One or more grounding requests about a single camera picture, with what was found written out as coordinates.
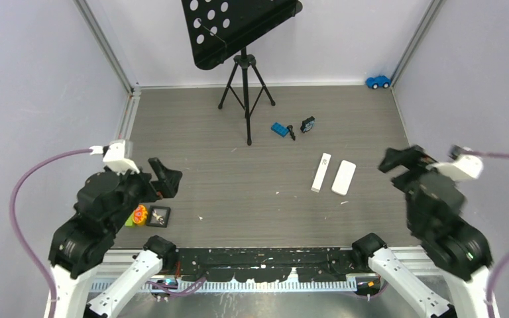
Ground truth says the white rectangular box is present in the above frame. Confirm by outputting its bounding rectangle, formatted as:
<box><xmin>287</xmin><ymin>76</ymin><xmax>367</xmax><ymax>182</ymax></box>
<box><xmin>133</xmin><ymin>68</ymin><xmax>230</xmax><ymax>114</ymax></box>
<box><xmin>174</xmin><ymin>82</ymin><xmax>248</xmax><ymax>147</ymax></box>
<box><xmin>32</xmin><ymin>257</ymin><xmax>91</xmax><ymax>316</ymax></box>
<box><xmin>311</xmin><ymin>152</ymin><xmax>331</xmax><ymax>193</ymax></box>

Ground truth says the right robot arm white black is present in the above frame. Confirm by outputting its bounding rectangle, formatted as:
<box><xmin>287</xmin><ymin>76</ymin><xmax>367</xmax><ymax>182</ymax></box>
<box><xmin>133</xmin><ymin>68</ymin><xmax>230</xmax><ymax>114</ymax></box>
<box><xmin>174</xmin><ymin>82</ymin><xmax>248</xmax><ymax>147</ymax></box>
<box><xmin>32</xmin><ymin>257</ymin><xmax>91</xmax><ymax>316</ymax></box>
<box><xmin>351</xmin><ymin>145</ymin><xmax>500</xmax><ymax>317</ymax></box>

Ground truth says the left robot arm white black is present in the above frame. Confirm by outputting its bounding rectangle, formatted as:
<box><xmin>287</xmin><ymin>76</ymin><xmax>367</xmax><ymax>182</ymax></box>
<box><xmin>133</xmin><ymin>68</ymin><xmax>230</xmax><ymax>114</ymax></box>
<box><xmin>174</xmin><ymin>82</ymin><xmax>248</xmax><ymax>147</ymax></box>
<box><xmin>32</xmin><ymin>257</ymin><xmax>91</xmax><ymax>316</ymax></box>
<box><xmin>48</xmin><ymin>158</ymin><xmax>183</xmax><ymax>317</ymax></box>

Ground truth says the yellow orange toy block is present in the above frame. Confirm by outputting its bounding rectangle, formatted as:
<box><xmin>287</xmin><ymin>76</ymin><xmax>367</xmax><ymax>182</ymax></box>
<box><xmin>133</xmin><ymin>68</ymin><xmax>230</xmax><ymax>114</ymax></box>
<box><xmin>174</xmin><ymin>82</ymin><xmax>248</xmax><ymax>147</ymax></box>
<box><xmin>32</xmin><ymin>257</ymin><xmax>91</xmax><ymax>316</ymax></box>
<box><xmin>125</xmin><ymin>204</ymin><xmax>148</xmax><ymax>227</ymax></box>

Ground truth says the blue toy car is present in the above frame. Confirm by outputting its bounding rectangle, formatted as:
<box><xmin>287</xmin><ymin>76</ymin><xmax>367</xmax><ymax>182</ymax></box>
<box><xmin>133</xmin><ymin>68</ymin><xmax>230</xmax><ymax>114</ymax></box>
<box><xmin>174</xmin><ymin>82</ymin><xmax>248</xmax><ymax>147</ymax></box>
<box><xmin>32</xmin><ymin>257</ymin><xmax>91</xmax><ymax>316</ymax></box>
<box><xmin>365</xmin><ymin>75</ymin><xmax>392</xmax><ymax>89</ymax></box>

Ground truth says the small black blue box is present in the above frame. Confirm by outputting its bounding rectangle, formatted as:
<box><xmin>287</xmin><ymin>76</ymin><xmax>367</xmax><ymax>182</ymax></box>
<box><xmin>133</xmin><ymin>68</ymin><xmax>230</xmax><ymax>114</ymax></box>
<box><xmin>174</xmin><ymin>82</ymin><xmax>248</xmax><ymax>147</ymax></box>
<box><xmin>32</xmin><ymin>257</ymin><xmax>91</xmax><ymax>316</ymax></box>
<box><xmin>300</xmin><ymin>116</ymin><xmax>315</xmax><ymax>133</ymax></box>

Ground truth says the blue toy brick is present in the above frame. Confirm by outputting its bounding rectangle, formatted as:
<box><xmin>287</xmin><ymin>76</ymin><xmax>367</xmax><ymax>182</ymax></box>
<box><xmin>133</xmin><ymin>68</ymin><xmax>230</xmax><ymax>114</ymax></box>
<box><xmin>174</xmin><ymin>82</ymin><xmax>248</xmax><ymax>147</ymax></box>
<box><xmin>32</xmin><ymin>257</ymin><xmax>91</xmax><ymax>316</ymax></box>
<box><xmin>271</xmin><ymin>122</ymin><xmax>289</xmax><ymax>137</ymax></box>

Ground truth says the black screw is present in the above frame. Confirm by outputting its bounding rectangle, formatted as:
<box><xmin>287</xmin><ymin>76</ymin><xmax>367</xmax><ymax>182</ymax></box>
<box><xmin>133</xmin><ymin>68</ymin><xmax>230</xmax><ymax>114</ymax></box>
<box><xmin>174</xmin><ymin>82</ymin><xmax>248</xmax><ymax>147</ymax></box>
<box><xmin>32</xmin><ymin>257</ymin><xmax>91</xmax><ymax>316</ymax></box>
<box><xmin>286</xmin><ymin>125</ymin><xmax>296</xmax><ymax>140</ymax></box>

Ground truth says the black music stand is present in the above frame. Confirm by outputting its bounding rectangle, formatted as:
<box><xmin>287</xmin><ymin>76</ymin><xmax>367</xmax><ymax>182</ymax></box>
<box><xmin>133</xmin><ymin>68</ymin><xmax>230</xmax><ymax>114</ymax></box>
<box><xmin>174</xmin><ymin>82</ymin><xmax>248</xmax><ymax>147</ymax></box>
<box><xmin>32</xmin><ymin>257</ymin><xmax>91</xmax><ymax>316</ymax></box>
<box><xmin>181</xmin><ymin>0</ymin><xmax>303</xmax><ymax>146</ymax></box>

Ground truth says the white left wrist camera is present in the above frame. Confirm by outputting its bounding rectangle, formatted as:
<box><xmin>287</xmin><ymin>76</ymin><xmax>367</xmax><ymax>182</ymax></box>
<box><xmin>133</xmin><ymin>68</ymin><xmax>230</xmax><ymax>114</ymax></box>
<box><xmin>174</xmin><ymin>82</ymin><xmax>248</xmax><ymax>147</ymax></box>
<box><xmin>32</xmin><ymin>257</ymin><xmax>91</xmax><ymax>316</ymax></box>
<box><xmin>89</xmin><ymin>139</ymin><xmax>140</xmax><ymax>174</ymax></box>

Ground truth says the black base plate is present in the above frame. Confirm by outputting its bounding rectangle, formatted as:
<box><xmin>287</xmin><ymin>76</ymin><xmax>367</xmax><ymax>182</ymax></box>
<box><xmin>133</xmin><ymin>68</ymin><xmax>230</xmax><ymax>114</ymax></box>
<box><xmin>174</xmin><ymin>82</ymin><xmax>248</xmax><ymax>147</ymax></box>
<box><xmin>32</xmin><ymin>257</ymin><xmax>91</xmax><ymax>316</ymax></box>
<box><xmin>159</xmin><ymin>247</ymin><xmax>372</xmax><ymax>283</ymax></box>

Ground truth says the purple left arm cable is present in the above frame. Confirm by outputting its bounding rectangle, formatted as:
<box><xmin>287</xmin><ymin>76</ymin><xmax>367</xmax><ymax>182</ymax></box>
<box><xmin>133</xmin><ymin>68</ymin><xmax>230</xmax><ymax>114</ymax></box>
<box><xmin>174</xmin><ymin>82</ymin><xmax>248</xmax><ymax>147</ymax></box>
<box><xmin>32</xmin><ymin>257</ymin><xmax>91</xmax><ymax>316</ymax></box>
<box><xmin>9</xmin><ymin>148</ymin><xmax>106</xmax><ymax>318</ymax></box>

